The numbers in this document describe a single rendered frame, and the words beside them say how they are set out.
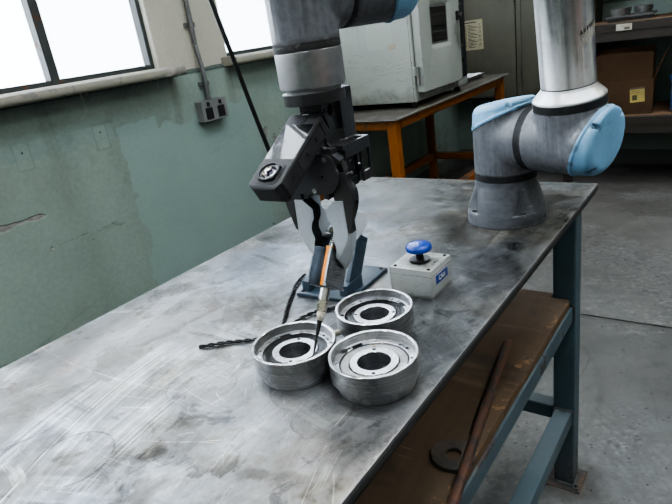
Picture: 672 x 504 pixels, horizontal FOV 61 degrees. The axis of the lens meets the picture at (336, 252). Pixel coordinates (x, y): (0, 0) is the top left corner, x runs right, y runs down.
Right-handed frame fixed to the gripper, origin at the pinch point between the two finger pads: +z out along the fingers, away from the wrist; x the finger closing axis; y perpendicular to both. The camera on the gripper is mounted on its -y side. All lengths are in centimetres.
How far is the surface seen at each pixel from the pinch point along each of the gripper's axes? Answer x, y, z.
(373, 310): -0.7, 7.4, 10.8
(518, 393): -12, 34, 40
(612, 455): -22, 86, 94
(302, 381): -0.3, -9.6, 11.5
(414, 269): -2.6, 17.2, 8.7
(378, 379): -10.3, -8.9, 9.2
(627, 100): 7, 348, 41
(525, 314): -7, 61, 38
